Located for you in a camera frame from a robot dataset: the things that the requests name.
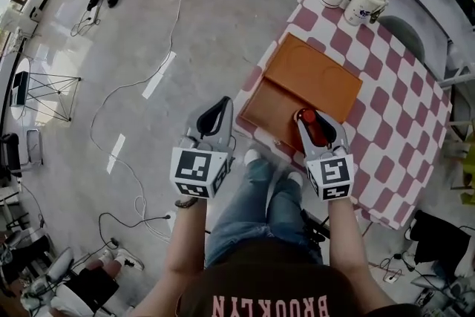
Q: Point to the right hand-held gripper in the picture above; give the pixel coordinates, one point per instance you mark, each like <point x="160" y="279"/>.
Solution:
<point x="334" y="174"/>

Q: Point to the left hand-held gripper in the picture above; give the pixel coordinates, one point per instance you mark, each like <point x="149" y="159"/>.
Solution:
<point x="193" y="169"/>

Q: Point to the red object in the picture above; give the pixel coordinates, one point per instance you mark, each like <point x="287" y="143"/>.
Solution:
<point x="308" y="117"/>

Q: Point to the brown wooden box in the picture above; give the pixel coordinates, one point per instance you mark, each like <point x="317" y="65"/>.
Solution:
<point x="308" y="74"/>

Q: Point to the person's right forearm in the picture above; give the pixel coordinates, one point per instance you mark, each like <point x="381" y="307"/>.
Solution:
<point x="347" y="237"/>

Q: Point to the person's left forearm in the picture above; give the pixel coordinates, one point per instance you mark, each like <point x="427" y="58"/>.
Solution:
<point x="185" y="237"/>

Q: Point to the black rectangular block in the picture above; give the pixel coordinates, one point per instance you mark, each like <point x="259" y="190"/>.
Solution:
<point x="20" y="87"/>

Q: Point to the person's white shoe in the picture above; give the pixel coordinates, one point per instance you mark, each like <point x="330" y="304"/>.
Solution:
<point x="251" y="156"/>
<point x="295" y="178"/>

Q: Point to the table with checkered cloth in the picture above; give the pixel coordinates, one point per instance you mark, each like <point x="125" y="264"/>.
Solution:
<point x="393" y="104"/>

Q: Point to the black waist-mounted device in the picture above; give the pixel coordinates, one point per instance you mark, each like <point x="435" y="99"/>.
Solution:
<point x="315" y="226"/>

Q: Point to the person's blue jeans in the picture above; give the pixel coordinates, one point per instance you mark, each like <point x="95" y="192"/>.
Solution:
<point x="241" y="219"/>

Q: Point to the grey round-backed chair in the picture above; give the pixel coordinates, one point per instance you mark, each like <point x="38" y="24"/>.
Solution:
<point x="402" y="35"/>

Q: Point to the white printed cup with lid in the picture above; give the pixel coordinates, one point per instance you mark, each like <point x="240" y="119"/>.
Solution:
<point x="365" y="2"/>

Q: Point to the black bag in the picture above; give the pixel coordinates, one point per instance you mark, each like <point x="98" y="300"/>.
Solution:
<point x="441" y="237"/>

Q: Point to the person's black printed t-shirt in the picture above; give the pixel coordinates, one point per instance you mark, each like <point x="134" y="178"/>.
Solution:
<point x="271" y="286"/>

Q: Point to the black chrome-framed office chair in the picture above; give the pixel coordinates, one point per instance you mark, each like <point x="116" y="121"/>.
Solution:
<point x="11" y="154"/>

